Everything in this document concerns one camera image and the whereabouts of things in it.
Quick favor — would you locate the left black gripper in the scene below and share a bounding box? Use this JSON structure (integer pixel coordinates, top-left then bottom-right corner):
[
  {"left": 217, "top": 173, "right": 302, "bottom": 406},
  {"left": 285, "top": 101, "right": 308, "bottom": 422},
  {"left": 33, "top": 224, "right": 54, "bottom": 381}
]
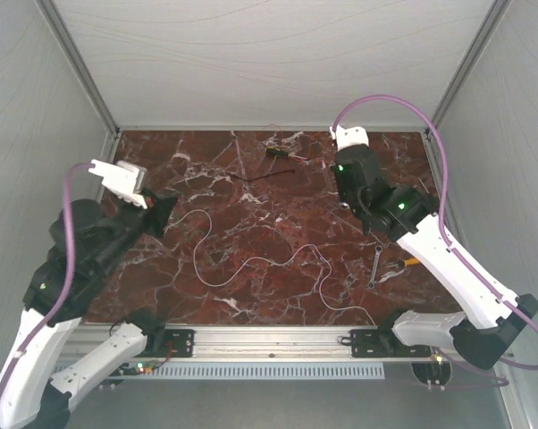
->
[{"left": 97, "top": 186, "right": 181, "bottom": 273}]

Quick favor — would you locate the white wire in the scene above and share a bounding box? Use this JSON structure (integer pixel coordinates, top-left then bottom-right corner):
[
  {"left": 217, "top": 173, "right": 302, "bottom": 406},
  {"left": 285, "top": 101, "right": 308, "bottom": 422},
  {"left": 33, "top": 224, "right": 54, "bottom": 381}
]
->
[{"left": 164, "top": 208, "right": 376, "bottom": 326}]

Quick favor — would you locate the black zip tie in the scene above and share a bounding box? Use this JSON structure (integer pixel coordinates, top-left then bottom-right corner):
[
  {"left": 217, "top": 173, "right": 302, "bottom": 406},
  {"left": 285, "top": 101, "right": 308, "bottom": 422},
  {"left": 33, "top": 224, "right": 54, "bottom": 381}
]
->
[{"left": 227, "top": 169, "right": 296, "bottom": 183}]

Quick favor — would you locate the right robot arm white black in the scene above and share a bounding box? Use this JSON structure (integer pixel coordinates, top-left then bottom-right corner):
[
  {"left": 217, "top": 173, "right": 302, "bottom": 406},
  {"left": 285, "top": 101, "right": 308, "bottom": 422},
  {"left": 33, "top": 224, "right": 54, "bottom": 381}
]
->
[{"left": 332, "top": 144, "right": 538, "bottom": 370}]

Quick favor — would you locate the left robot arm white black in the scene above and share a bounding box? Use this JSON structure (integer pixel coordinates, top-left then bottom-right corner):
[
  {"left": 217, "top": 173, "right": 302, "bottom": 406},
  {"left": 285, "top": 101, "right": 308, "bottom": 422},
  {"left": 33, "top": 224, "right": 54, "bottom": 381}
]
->
[{"left": 0, "top": 189, "right": 178, "bottom": 428}]

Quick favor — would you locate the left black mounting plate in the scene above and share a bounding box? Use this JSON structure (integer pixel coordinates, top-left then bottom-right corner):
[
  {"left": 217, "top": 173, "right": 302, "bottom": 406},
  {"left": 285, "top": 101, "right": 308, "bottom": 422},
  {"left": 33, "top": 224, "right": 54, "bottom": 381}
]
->
[{"left": 156, "top": 328, "right": 195, "bottom": 358}]

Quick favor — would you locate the black mounting plate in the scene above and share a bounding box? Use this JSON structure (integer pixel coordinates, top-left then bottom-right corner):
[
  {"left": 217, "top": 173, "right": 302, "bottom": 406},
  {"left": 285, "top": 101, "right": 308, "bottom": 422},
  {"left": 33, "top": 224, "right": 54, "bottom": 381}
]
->
[
  {"left": 339, "top": 329, "right": 395, "bottom": 358},
  {"left": 156, "top": 328, "right": 195, "bottom": 358}
]

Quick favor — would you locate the silver wrench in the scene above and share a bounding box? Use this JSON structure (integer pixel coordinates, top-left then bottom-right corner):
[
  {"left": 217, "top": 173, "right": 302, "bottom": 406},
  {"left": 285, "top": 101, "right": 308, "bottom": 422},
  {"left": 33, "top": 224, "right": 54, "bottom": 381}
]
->
[{"left": 367, "top": 245, "right": 383, "bottom": 289}]

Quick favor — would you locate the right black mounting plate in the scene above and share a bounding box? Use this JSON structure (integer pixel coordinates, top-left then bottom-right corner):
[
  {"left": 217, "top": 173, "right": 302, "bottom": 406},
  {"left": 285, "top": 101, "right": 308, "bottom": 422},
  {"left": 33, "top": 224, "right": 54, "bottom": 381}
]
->
[{"left": 339, "top": 329, "right": 395, "bottom": 358}]

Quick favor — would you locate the black screwdriver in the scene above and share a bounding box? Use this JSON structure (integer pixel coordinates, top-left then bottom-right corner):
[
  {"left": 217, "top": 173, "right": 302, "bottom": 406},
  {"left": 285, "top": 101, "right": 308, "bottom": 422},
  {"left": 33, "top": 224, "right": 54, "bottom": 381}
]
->
[{"left": 418, "top": 178, "right": 430, "bottom": 193}]

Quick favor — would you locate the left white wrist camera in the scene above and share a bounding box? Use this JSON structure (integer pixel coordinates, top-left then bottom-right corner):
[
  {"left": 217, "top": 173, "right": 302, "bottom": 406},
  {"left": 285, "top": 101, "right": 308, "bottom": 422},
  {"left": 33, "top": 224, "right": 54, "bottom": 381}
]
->
[{"left": 88, "top": 159, "right": 148, "bottom": 210}]

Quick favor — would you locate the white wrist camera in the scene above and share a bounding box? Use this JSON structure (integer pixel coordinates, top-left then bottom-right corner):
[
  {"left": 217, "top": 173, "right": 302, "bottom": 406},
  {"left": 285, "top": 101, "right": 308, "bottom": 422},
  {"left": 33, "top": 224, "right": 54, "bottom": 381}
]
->
[
  {"left": 88, "top": 159, "right": 148, "bottom": 210},
  {"left": 329, "top": 125, "right": 369, "bottom": 152}
]

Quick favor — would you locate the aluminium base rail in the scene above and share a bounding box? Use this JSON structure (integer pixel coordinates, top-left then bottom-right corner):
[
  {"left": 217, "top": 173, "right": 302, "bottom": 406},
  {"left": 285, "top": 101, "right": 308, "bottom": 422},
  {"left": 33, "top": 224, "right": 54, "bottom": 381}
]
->
[{"left": 58, "top": 324, "right": 444, "bottom": 362}]

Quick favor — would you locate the grey slotted cable duct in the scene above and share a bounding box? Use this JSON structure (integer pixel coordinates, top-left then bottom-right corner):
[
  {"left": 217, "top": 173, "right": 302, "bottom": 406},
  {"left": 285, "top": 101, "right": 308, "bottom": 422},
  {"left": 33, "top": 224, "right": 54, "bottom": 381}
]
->
[{"left": 103, "top": 360, "right": 385, "bottom": 381}]

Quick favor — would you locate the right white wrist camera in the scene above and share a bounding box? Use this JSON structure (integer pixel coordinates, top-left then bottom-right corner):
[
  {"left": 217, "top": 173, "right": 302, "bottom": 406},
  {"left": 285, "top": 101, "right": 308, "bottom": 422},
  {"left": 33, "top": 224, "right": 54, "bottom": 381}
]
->
[{"left": 329, "top": 125, "right": 369, "bottom": 152}]

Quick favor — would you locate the yellow handled tool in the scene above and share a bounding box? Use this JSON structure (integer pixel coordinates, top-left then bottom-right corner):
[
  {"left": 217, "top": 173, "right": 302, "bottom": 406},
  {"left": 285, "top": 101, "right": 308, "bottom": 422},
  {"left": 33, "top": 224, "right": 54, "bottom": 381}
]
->
[{"left": 398, "top": 257, "right": 420, "bottom": 268}]

